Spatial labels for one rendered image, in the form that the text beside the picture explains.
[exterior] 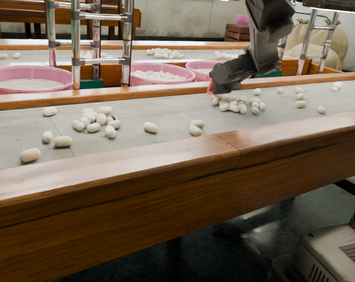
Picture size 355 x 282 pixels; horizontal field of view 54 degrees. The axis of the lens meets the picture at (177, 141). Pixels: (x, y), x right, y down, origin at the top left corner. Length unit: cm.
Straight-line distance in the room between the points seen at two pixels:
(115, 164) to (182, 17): 637
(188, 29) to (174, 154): 641
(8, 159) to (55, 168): 12
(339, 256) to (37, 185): 77
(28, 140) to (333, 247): 80
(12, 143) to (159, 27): 605
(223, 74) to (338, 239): 55
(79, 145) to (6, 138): 15
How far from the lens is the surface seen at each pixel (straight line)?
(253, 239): 176
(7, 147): 75
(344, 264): 101
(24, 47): 161
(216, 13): 738
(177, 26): 689
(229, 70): 91
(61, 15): 362
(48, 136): 75
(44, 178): 59
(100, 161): 63
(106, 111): 90
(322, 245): 104
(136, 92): 103
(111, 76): 135
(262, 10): 51
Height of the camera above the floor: 107
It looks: 25 degrees down
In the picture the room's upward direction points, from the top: 7 degrees clockwise
